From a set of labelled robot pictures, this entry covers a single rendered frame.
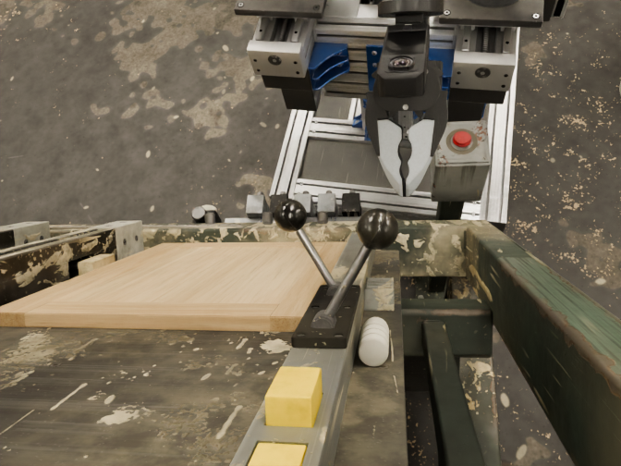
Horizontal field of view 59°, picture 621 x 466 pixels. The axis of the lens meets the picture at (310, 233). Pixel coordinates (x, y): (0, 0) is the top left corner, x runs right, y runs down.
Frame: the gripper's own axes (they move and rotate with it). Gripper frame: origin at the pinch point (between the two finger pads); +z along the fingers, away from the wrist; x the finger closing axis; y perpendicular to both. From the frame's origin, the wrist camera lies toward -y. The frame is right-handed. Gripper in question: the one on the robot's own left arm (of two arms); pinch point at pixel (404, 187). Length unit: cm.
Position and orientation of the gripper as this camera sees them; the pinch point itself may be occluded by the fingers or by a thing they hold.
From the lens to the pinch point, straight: 64.7
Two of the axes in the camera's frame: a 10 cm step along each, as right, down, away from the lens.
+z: 0.2, 9.6, 2.7
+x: -9.7, -0.5, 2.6
